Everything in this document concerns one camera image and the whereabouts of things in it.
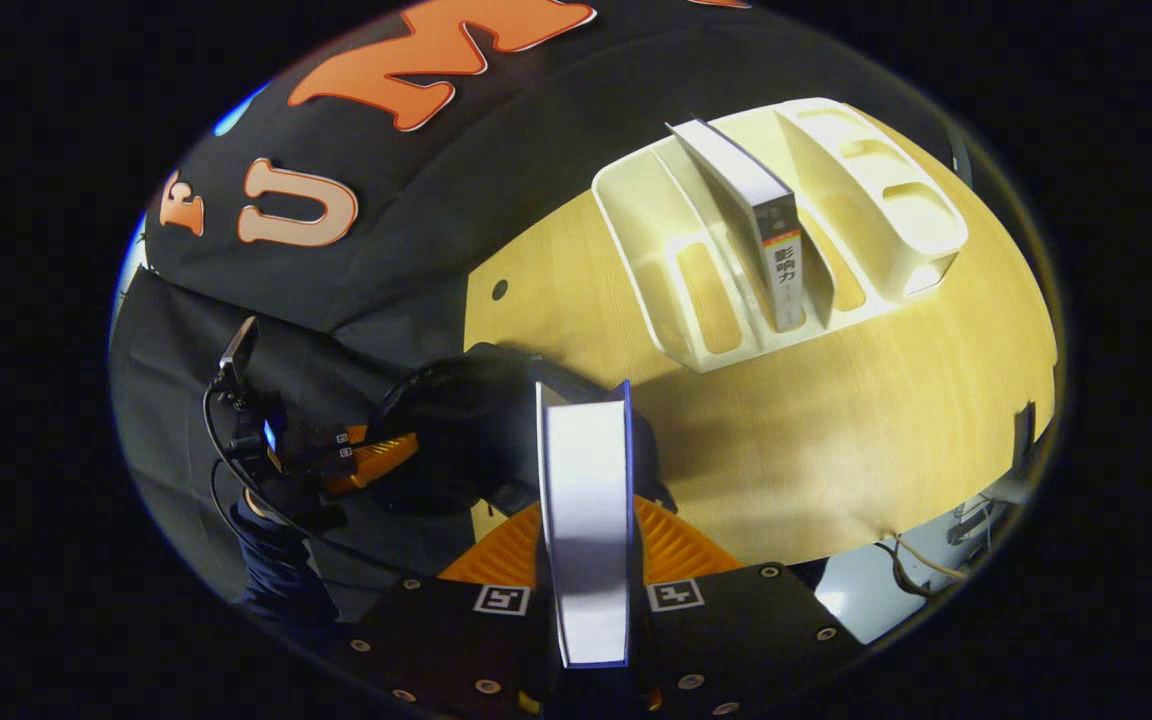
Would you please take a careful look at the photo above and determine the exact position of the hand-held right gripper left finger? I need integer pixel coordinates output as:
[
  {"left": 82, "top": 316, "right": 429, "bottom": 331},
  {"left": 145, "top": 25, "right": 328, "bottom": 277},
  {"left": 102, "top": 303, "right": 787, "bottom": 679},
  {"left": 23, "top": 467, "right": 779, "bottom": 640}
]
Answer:
[{"left": 334, "top": 500, "right": 565, "bottom": 720}]

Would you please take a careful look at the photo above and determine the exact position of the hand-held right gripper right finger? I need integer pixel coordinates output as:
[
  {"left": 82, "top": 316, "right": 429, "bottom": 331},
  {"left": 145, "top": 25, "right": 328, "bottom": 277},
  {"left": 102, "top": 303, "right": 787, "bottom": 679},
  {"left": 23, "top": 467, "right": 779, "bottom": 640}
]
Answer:
[{"left": 626, "top": 495, "right": 869, "bottom": 720}]

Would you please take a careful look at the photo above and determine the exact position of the black schoolbag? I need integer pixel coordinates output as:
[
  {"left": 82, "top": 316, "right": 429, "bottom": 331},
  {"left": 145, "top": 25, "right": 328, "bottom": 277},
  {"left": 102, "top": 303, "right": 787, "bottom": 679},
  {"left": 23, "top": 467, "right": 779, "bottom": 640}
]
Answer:
[{"left": 376, "top": 343, "right": 677, "bottom": 516}]

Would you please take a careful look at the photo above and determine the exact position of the blue book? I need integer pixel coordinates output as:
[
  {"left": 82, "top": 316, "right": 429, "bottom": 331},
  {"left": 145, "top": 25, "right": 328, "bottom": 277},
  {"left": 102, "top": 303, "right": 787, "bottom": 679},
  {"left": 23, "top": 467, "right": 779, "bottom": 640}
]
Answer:
[{"left": 534, "top": 380, "right": 634, "bottom": 669}]

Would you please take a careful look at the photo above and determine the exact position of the grey portrait cover book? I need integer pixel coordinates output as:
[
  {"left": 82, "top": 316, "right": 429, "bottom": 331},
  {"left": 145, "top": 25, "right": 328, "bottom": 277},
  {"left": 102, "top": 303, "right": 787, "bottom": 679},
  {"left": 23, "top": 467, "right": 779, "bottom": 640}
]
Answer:
[{"left": 666, "top": 118, "right": 807, "bottom": 334}]

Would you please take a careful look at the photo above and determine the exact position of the white bookshelf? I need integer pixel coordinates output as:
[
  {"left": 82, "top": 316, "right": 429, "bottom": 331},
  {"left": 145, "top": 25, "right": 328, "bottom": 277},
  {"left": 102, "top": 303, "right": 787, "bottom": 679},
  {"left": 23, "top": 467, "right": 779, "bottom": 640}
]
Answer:
[{"left": 591, "top": 97, "right": 970, "bottom": 374}]

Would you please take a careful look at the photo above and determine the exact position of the black cable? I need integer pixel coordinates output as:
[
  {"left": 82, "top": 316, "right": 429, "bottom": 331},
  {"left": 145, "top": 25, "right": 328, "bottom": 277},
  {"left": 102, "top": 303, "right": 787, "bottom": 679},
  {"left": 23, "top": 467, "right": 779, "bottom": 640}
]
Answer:
[{"left": 201, "top": 380, "right": 427, "bottom": 579}]

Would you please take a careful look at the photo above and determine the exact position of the beige cable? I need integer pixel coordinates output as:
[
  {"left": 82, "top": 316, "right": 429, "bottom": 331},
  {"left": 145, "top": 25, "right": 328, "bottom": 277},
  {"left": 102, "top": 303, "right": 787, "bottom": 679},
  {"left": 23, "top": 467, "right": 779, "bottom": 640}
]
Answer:
[{"left": 876, "top": 533, "right": 967, "bottom": 599}]

